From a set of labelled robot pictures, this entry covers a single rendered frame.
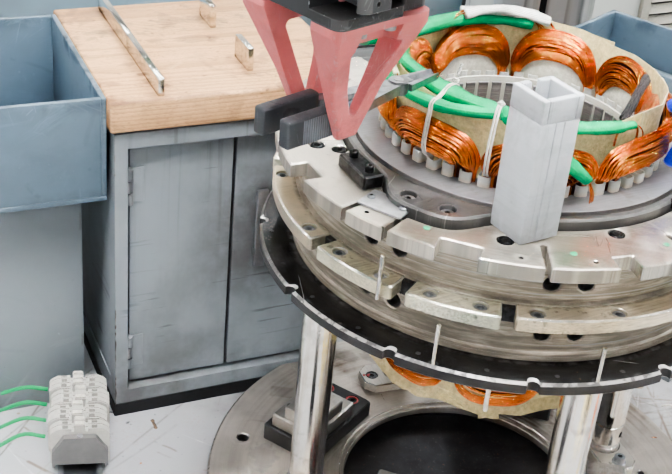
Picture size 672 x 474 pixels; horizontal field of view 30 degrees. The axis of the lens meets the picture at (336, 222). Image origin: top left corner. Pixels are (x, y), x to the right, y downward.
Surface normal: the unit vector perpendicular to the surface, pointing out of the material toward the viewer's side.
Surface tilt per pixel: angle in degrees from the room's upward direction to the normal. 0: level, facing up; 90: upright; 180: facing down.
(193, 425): 0
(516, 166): 90
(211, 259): 90
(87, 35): 0
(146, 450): 0
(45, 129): 90
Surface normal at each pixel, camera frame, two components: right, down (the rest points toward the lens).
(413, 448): 0.08, -0.86
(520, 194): -0.85, 0.20
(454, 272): -0.36, 0.44
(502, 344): -0.13, 0.49
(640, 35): -0.65, 0.33
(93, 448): 0.16, 0.51
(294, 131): 0.68, 0.41
